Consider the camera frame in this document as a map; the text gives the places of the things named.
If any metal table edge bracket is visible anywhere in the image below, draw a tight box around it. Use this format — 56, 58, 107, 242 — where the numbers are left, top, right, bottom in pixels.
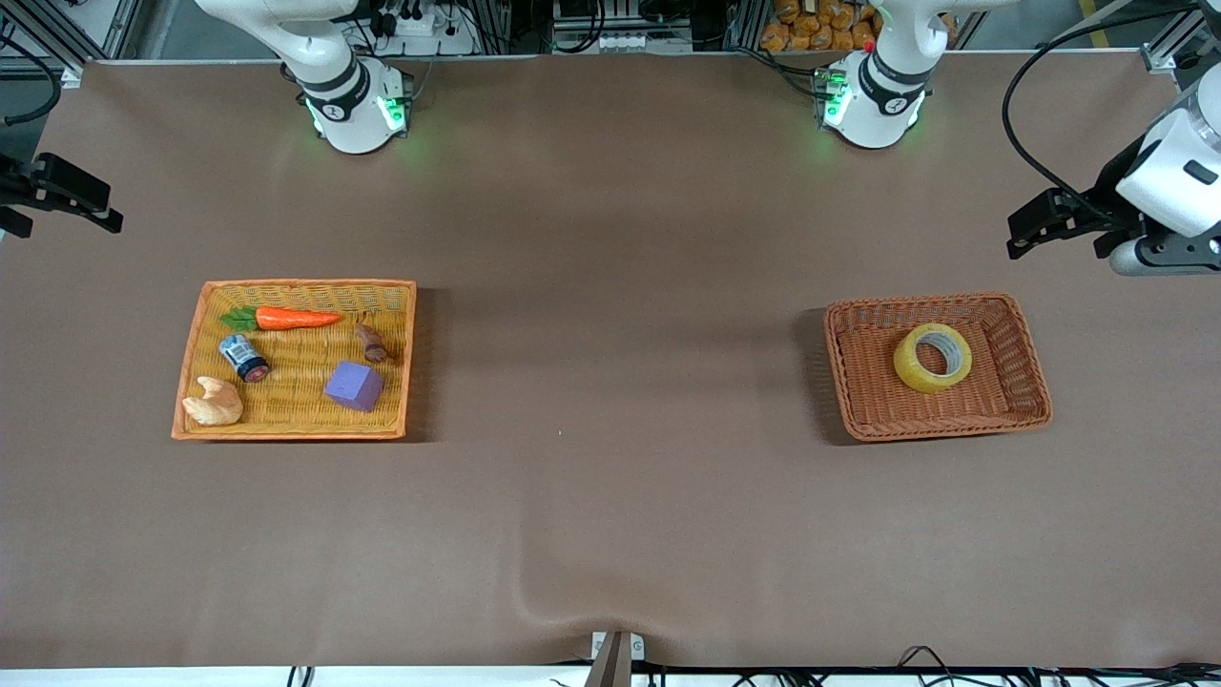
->
584, 630, 647, 687

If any yellow clear tape roll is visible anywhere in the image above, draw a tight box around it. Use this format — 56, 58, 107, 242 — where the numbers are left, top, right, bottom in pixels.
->
893, 323, 974, 394

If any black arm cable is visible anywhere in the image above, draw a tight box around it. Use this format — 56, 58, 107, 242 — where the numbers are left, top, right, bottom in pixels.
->
1001, 5, 1221, 225
0, 33, 64, 127

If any aluminium frame profile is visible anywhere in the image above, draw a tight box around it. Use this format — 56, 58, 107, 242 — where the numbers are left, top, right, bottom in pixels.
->
1140, 0, 1221, 96
0, 0, 144, 89

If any beige toy croissant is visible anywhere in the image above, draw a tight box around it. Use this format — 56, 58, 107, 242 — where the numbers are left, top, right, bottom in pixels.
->
181, 375, 244, 427

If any black cable loop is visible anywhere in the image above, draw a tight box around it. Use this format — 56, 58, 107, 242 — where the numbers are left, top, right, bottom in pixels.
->
895, 646, 966, 687

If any brown wicker basket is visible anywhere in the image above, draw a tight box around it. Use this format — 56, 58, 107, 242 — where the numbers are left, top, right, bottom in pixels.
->
823, 292, 1054, 443

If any purple foam cube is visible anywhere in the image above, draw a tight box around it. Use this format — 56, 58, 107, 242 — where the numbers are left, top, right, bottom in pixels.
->
322, 360, 385, 413

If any small dark can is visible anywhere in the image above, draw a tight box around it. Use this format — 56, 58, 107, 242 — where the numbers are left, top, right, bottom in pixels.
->
218, 333, 269, 385

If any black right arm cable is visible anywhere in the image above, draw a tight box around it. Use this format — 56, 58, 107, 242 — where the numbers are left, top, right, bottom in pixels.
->
0, 33, 64, 127

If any orange toy carrot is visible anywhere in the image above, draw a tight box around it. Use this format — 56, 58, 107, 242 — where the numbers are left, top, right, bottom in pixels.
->
220, 305, 342, 333

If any bag of toy breads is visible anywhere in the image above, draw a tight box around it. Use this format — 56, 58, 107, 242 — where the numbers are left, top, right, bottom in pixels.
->
760, 0, 880, 53

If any white power strip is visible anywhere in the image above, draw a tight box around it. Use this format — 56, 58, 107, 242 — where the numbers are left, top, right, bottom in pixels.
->
367, 0, 478, 56

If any orange flat wicker tray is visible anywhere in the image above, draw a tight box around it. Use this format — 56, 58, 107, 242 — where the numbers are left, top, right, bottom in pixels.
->
172, 279, 418, 442

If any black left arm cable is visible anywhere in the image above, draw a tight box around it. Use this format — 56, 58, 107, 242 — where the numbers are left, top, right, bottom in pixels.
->
1001, 5, 1221, 225

